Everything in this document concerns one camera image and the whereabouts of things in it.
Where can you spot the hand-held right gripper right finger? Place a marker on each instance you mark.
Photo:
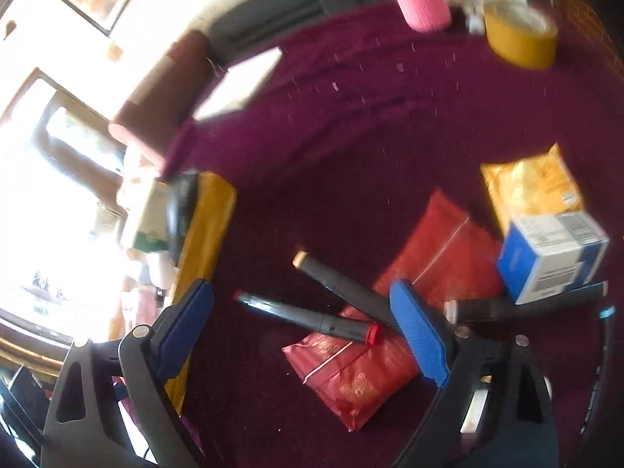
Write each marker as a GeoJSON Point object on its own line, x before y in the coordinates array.
{"type": "Point", "coordinates": [419, 326]}

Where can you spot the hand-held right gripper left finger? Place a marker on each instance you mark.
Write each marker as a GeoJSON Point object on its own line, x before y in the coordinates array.
{"type": "Point", "coordinates": [187, 312]}

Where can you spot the black marker beige tip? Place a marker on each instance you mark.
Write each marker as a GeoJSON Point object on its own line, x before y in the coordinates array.
{"type": "Point", "coordinates": [336, 280]}

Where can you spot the small white bottle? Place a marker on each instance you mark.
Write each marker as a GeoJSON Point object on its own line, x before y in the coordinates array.
{"type": "Point", "coordinates": [160, 268]}

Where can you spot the black marker grey tip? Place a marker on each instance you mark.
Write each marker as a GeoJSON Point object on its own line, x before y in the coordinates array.
{"type": "Point", "coordinates": [512, 307]}

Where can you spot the yellow tray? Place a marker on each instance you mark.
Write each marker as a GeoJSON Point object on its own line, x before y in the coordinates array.
{"type": "Point", "coordinates": [209, 214]}

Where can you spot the cream and green box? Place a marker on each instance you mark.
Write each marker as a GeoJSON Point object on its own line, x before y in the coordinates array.
{"type": "Point", "coordinates": [146, 219]}

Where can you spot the black marker red cap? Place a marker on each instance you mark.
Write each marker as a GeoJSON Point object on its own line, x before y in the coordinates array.
{"type": "Point", "coordinates": [292, 314]}

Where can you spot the blue and white box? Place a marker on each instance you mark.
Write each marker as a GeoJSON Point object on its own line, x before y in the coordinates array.
{"type": "Point", "coordinates": [546, 253]}

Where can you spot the window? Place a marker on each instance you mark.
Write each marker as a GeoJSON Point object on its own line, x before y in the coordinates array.
{"type": "Point", "coordinates": [48, 204]}

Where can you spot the yellow packet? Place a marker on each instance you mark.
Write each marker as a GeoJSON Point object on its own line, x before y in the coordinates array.
{"type": "Point", "coordinates": [526, 185]}

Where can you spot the maroon cloth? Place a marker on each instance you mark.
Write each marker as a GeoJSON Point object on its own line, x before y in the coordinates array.
{"type": "Point", "coordinates": [341, 156]}

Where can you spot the maroon cushion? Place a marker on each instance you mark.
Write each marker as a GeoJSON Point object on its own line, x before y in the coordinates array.
{"type": "Point", "coordinates": [161, 92]}

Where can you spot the white paper sheet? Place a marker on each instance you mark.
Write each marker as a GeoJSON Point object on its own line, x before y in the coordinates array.
{"type": "Point", "coordinates": [239, 83]}

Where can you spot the yellow tape roll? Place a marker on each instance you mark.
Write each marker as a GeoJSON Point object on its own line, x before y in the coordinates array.
{"type": "Point", "coordinates": [521, 44]}

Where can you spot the black sofa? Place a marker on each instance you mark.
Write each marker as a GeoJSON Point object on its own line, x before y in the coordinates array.
{"type": "Point", "coordinates": [273, 19]}

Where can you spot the wall switch plate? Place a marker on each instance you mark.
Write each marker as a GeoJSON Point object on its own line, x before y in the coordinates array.
{"type": "Point", "coordinates": [114, 51]}

